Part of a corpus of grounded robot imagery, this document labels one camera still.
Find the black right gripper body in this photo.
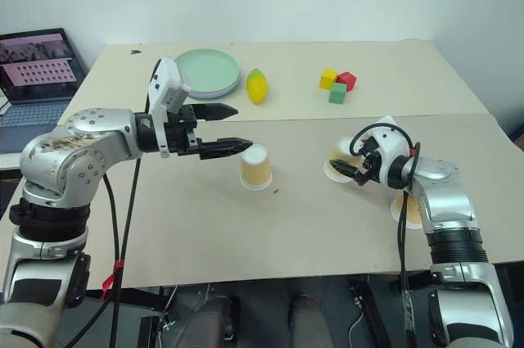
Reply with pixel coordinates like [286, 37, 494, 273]
[354, 152, 384, 188]

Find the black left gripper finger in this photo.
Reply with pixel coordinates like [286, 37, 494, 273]
[198, 136, 255, 161]
[192, 102, 239, 122]

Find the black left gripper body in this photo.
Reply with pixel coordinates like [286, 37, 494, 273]
[164, 104, 204, 157]

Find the orange white paper cup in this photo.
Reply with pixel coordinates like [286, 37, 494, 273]
[324, 137, 366, 183]
[390, 192, 425, 230]
[239, 143, 274, 192]

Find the pale blue plate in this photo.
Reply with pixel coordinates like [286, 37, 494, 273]
[186, 76, 242, 101]

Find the mint green plate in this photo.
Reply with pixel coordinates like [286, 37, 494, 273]
[174, 48, 242, 96]

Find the yellow green toy lemon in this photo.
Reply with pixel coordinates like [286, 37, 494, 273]
[245, 68, 270, 106]

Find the green wooden cube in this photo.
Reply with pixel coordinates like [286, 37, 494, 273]
[327, 82, 349, 105]

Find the red wooden cube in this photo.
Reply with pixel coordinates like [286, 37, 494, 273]
[336, 71, 359, 93]

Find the yellow wooden cube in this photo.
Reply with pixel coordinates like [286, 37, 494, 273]
[318, 69, 339, 91]

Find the beige paper table sheet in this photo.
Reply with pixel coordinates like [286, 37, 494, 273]
[56, 38, 497, 129]
[55, 112, 524, 290]

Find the open grey laptop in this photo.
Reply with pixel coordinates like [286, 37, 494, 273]
[0, 28, 88, 155]

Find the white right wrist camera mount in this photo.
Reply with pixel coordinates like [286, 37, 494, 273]
[359, 115, 412, 185]

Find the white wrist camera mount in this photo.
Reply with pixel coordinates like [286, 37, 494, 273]
[359, 115, 412, 185]
[147, 56, 192, 159]

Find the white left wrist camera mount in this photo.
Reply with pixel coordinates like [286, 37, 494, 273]
[147, 56, 192, 159]

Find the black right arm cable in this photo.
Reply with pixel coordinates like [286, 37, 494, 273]
[349, 124, 422, 348]

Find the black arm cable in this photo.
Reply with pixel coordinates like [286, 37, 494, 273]
[48, 174, 126, 348]
[108, 88, 151, 348]
[349, 124, 422, 348]

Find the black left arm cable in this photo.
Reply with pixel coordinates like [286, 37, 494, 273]
[108, 88, 151, 348]
[48, 174, 126, 348]

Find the black table frame bar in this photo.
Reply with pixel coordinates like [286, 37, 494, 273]
[347, 273, 396, 348]
[84, 287, 165, 309]

